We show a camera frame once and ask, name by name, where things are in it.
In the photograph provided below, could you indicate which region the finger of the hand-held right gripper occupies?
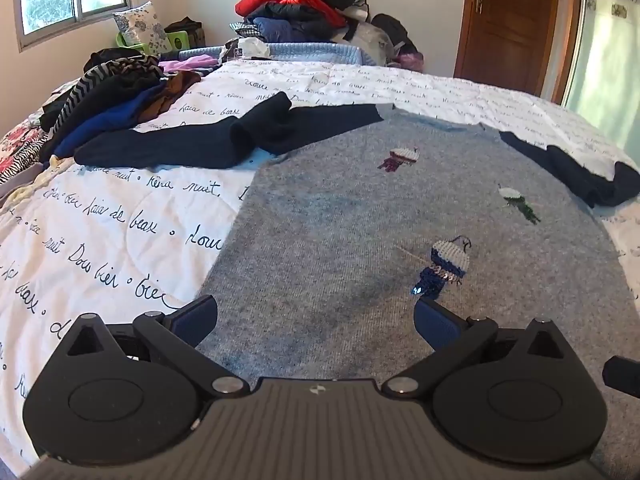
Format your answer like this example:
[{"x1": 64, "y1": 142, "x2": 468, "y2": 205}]
[{"x1": 602, "y1": 355, "x2": 640, "y2": 401}]

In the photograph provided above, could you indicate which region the black backpack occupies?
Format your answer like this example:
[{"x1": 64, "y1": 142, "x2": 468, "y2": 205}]
[{"x1": 372, "y1": 12, "x2": 418, "y2": 56}]

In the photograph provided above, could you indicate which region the wooden door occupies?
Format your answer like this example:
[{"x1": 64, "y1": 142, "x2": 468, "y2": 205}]
[{"x1": 454, "y1": 0, "x2": 583, "y2": 103}]

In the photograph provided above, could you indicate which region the black bag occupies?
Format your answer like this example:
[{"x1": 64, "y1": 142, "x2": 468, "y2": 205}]
[{"x1": 164, "y1": 16, "x2": 206, "y2": 46}]

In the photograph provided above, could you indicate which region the grey sweater with navy sleeves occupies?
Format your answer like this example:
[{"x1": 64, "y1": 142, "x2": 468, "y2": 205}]
[{"x1": 75, "y1": 92, "x2": 640, "y2": 480}]

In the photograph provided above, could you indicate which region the frosted glass sliding door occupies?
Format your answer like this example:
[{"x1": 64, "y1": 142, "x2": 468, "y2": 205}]
[{"x1": 562, "y1": 0, "x2": 640, "y2": 148}]

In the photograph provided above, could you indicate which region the green plastic chair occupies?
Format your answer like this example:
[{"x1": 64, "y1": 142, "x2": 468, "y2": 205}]
[{"x1": 116, "y1": 30, "x2": 188, "y2": 56}]

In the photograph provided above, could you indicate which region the stack of folded clothes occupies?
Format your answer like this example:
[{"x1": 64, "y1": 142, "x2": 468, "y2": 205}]
[{"x1": 40, "y1": 47, "x2": 201, "y2": 171}]

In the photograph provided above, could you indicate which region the pile of clothes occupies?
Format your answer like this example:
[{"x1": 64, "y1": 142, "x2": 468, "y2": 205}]
[{"x1": 230, "y1": 0, "x2": 426, "y2": 73}]

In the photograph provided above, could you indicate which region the floral cushion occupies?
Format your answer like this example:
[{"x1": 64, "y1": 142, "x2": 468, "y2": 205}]
[{"x1": 112, "y1": 2, "x2": 173, "y2": 56}]

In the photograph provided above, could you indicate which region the red floral cloth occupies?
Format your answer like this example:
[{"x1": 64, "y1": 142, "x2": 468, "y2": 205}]
[{"x1": 0, "y1": 122, "x2": 51, "y2": 183}]

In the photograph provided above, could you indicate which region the light blue knitted blanket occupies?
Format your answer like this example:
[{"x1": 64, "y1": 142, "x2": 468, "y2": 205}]
[{"x1": 177, "y1": 42, "x2": 376, "y2": 66}]

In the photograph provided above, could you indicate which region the clear plastic bag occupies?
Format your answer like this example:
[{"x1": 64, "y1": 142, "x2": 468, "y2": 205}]
[{"x1": 332, "y1": 22, "x2": 396, "y2": 66}]

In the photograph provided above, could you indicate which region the white script printed blanket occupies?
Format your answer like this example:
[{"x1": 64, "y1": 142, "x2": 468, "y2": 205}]
[{"x1": 0, "y1": 57, "x2": 640, "y2": 480}]

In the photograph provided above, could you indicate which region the white patterned cloth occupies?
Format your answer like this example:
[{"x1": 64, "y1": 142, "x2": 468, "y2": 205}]
[{"x1": 222, "y1": 35, "x2": 271, "y2": 61}]

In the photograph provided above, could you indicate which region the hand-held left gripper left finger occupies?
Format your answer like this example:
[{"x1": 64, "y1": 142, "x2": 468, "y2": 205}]
[{"x1": 65, "y1": 294, "x2": 251, "y2": 402}]

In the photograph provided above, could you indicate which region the purple cloth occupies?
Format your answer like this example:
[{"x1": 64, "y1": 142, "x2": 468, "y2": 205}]
[{"x1": 159, "y1": 55, "x2": 221, "y2": 75}]

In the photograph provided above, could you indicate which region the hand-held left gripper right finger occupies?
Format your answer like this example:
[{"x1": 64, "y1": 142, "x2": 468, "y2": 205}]
[{"x1": 382, "y1": 296, "x2": 576, "y2": 401}]

